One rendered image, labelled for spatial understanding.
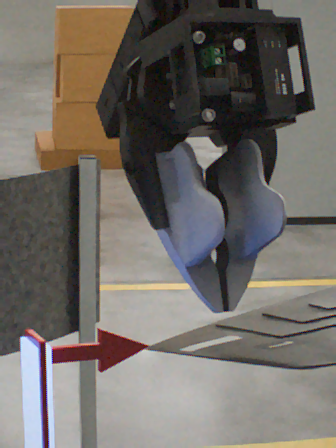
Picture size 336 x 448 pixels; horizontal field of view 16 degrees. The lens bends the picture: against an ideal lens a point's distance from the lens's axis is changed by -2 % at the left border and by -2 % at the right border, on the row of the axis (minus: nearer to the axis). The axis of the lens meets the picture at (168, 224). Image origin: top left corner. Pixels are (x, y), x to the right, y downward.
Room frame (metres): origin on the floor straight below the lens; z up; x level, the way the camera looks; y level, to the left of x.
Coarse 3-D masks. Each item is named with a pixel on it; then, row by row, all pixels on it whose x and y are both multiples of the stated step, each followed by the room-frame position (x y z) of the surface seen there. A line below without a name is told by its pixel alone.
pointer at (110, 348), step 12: (108, 336) 0.58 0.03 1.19; (120, 336) 0.58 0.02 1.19; (60, 348) 0.57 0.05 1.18; (72, 348) 0.57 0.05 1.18; (84, 348) 0.57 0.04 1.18; (96, 348) 0.58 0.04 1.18; (108, 348) 0.58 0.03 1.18; (120, 348) 0.58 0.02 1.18; (132, 348) 0.59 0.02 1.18; (144, 348) 0.59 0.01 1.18; (60, 360) 0.57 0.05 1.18; (72, 360) 0.57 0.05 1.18; (108, 360) 0.58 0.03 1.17; (120, 360) 0.58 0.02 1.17
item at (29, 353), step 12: (24, 348) 0.57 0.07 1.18; (36, 348) 0.56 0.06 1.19; (24, 360) 0.57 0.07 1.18; (36, 360) 0.56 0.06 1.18; (24, 372) 0.57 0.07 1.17; (36, 372) 0.55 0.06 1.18; (24, 384) 0.57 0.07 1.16; (36, 384) 0.55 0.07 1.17; (24, 396) 0.57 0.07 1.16; (36, 396) 0.55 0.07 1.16; (24, 408) 0.57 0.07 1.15; (36, 408) 0.55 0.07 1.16; (24, 420) 0.57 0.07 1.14; (36, 420) 0.55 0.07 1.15; (36, 432) 0.55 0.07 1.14; (36, 444) 0.55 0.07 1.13
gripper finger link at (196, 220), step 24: (168, 168) 0.63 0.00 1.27; (192, 168) 0.61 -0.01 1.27; (168, 192) 0.62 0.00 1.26; (192, 192) 0.61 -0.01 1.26; (168, 216) 0.62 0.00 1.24; (192, 216) 0.61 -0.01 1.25; (216, 216) 0.59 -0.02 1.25; (168, 240) 0.62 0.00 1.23; (192, 240) 0.61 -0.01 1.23; (216, 240) 0.59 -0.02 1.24; (192, 264) 0.62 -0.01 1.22; (192, 288) 0.62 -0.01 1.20; (216, 288) 0.62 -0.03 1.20; (216, 312) 0.62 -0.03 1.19
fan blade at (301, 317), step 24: (264, 312) 0.69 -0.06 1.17; (288, 312) 0.67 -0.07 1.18; (312, 312) 0.65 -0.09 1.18; (192, 336) 0.67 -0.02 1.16; (216, 336) 0.65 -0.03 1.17; (240, 336) 0.63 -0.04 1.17; (264, 336) 0.62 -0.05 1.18; (288, 336) 0.61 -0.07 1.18; (312, 336) 0.60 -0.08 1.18; (240, 360) 0.56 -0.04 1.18; (264, 360) 0.55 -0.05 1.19; (288, 360) 0.54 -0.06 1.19; (312, 360) 0.54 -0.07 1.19
